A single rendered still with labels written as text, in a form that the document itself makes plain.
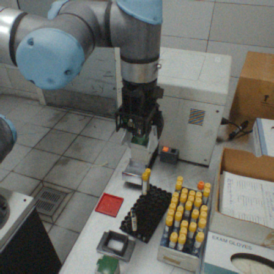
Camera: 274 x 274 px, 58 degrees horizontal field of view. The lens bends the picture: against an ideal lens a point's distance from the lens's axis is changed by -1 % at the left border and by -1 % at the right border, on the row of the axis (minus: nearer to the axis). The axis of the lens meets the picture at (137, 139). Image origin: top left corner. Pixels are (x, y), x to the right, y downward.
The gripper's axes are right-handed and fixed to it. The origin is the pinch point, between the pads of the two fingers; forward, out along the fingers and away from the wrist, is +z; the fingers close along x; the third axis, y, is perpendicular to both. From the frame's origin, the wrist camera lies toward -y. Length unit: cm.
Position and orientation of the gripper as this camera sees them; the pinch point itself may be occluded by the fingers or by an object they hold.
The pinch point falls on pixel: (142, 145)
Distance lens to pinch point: 64.7
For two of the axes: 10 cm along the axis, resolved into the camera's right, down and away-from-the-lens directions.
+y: -3.6, 6.1, -7.1
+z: 0.0, 7.6, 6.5
